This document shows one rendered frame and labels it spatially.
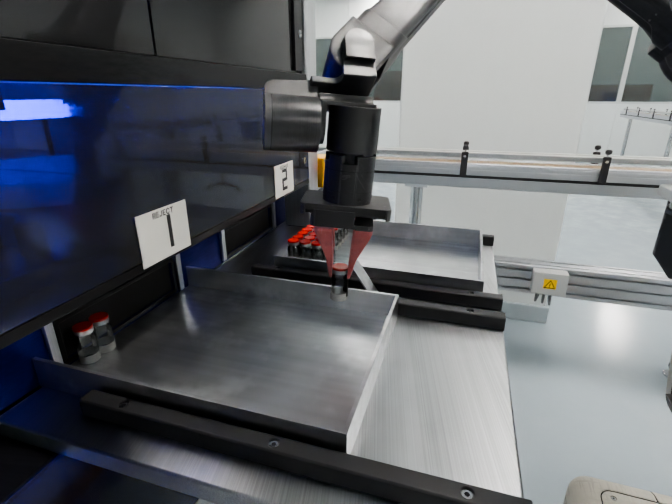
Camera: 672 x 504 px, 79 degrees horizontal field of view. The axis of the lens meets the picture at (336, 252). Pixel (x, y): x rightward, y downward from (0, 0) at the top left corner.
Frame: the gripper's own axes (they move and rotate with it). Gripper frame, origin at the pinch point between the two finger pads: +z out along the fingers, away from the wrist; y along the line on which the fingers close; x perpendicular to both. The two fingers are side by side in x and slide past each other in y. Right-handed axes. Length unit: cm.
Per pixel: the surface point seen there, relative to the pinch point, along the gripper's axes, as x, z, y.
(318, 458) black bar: 22.7, 6.4, 0.0
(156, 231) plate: 4.1, -4.4, 21.1
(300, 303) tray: -6.4, 8.9, 5.4
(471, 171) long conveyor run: -108, 3, -44
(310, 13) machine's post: -46, -35, 11
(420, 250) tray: -29.8, 7.3, -15.2
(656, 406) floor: -92, 87, -131
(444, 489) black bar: 24.9, 5.6, -9.5
